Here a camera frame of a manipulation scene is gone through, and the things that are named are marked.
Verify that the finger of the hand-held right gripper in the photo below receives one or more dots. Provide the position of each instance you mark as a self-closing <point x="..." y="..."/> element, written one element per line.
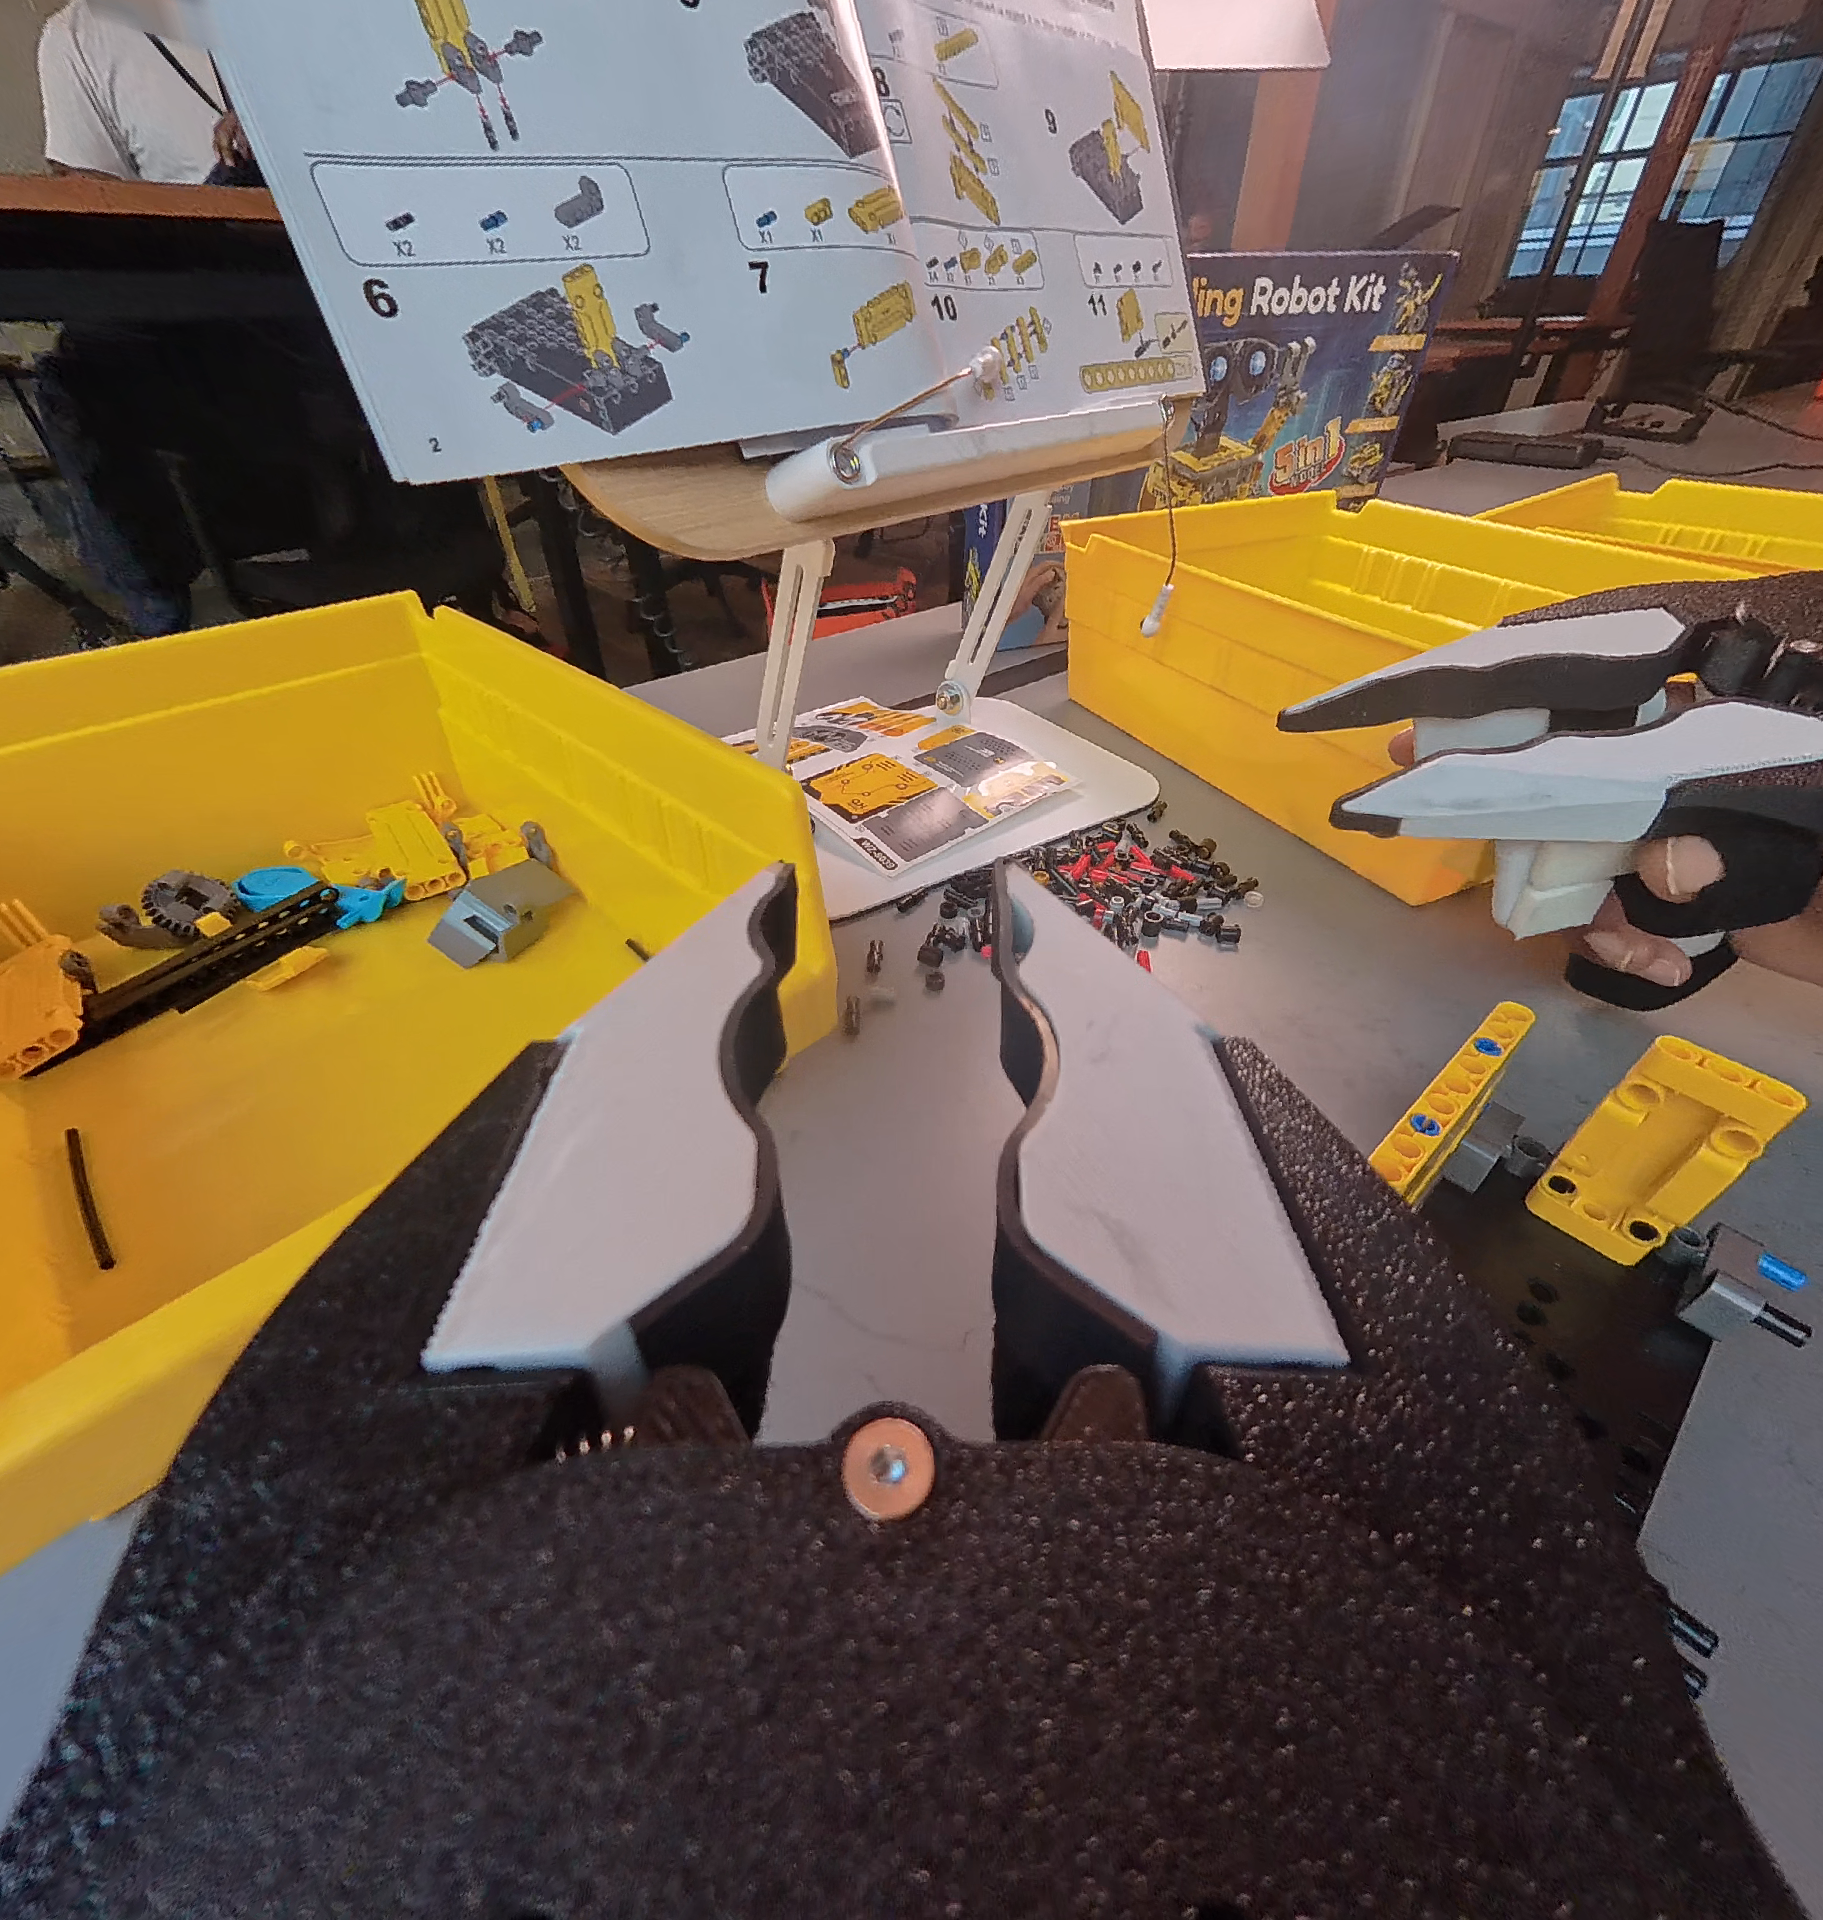
<point x="1573" y="780"/>
<point x="1529" y="666"/>

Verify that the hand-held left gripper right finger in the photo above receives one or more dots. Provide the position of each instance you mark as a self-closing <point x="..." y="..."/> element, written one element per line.
<point x="1166" y="1199"/>

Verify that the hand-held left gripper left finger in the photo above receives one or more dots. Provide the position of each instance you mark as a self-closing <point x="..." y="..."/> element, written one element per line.
<point x="610" y="1199"/>

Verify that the yellow lego beam with pins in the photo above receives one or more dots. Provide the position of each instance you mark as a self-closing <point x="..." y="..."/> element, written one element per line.
<point x="1453" y="1096"/>

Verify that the black lego base block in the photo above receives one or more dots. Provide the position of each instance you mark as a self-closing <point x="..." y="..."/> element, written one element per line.
<point x="1589" y="1320"/>

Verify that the pile of small lego parts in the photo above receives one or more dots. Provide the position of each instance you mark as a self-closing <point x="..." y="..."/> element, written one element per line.
<point x="1135" y="884"/>

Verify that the heap of yellow lego pieces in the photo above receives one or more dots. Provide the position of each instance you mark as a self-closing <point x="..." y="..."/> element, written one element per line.
<point x="403" y="839"/>

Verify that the light blue lego piece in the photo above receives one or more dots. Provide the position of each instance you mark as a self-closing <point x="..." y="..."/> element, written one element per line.
<point x="309" y="898"/>

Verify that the small black yellow lego assembly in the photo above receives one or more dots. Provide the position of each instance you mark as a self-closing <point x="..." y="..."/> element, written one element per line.
<point x="179" y="975"/>

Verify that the dark grey lego gear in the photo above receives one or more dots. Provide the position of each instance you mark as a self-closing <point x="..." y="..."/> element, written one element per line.
<point x="168" y="910"/>

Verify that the yellow storage bin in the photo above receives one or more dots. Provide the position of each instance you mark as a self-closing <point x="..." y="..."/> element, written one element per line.
<point x="1224" y="676"/>
<point x="1675" y="517"/>
<point x="251" y="1351"/>

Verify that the black power strip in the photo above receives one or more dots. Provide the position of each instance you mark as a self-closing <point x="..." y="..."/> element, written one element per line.
<point x="1529" y="449"/>

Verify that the blue printed kit box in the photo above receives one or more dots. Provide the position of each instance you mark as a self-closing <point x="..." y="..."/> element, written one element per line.
<point x="1301" y="378"/>

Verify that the printed instruction sheet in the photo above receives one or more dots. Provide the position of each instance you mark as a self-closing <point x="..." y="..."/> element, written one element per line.
<point x="913" y="780"/>

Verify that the factory window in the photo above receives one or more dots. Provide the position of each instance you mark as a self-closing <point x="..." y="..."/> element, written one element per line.
<point x="1661" y="151"/>

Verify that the black rubber tube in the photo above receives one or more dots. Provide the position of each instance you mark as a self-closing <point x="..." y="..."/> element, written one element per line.
<point x="90" y="1199"/>

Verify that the small blue printed carton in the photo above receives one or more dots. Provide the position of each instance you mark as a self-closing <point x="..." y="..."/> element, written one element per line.
<point x="1010" y="579"/>

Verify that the orange black toy box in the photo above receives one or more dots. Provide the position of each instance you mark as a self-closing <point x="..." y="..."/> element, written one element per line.
<point x="858" y="602"/>

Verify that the open instruction booklet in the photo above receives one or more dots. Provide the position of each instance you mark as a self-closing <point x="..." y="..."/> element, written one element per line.
<point x="626" y="151"/>

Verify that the dark wooden table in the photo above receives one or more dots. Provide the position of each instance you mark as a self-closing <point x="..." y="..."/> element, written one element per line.
<point x="103" y="199"/>

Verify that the grey lego bracket piece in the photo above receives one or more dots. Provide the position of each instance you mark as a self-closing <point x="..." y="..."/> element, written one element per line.
<point x="499" y="920"/>

